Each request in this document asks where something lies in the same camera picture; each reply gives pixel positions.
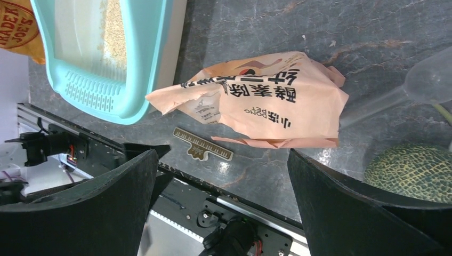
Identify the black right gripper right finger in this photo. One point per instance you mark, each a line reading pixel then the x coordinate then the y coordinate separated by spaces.
pixel 344 216

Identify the teal plastic litter box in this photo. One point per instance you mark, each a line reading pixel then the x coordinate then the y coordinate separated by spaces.
pixel 71 34

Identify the green netted melon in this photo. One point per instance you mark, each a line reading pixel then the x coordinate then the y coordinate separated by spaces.
pixel 415 170

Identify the pink cat litter bag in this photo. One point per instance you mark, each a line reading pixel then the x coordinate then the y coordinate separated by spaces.
pixel 280 100

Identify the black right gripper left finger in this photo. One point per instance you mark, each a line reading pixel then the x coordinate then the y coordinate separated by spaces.
pixel 101 216

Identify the orange Trader Joe's bag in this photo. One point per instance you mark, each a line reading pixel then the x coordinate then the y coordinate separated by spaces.
pixel 19 30

